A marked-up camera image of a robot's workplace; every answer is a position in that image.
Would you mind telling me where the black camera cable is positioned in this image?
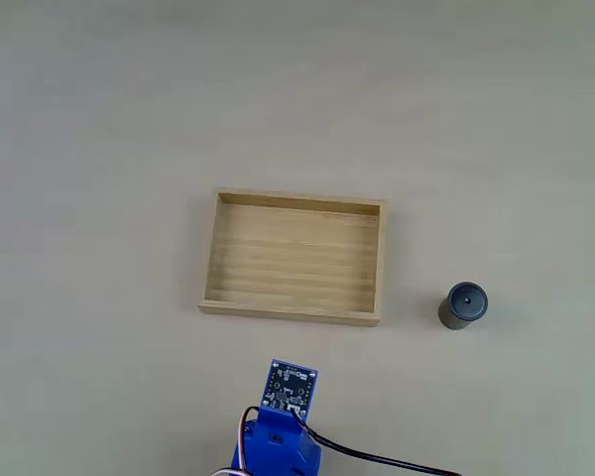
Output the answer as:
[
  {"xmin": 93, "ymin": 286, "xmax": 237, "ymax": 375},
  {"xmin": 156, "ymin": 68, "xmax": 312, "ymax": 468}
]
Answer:
[{"xmin": 287, "ymin": 405, "xmax": 465, "ymax": 476}]

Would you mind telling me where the blue camera circuit board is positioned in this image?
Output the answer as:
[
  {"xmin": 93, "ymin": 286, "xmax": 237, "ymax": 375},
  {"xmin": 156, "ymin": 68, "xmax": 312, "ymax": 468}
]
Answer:
[{"xmin": 260, "ymin": 358, "xmax": 321, "ymax": 422}]

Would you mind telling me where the black cylinder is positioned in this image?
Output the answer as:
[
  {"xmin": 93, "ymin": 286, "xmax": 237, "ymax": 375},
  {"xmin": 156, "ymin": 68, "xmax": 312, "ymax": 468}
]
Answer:
[{"xmin": 436, "ymin": 281, "xmax": 489, "ymax": 332}]

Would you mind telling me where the shallow wooden box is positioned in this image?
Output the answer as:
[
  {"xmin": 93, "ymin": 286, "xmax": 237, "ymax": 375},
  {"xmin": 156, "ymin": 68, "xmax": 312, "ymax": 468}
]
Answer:
[{"xmin": 197, "ymin": 186, "xmax": 387, "ymax": 328}]

